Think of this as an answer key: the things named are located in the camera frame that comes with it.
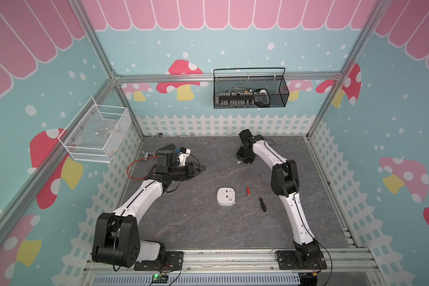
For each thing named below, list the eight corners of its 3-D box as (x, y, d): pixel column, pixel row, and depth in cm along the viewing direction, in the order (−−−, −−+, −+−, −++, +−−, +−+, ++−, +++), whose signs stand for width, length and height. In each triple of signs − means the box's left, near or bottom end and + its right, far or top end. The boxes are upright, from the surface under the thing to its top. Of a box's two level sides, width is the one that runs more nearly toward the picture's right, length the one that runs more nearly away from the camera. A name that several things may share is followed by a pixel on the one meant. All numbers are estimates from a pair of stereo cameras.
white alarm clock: (217, 205, 92) (217, 202, 89) (217, 191, 97) (217, 187, 94) (235, 205, 92) (235, 202, 89) (234, 191, 97) (234, 187, 94)
